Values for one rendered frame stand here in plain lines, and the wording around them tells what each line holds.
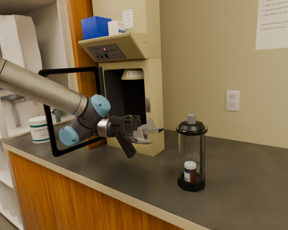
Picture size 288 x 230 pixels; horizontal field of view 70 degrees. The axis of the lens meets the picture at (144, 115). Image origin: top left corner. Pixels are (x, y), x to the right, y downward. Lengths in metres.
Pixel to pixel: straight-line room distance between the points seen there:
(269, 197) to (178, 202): 0.30
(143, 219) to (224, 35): 0.97
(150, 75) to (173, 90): 0.45
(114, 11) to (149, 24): 0.19
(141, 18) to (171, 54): 0.46
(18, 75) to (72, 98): 0.16
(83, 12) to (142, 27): 0.37
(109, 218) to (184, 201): 0.38
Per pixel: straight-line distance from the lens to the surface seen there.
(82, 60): 1.15
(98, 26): 1.00
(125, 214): 0.91
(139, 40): 0.89
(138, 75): 1.02
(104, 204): 0.98
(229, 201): 0.78
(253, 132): 1.27
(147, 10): 0.97
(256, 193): 0.84
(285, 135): 1.26
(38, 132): 1.43
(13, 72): 0.65
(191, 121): 0.72
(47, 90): 0.66
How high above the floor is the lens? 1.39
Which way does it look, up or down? 14 degrees down
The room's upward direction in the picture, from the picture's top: 3 degrees counter-clockwise
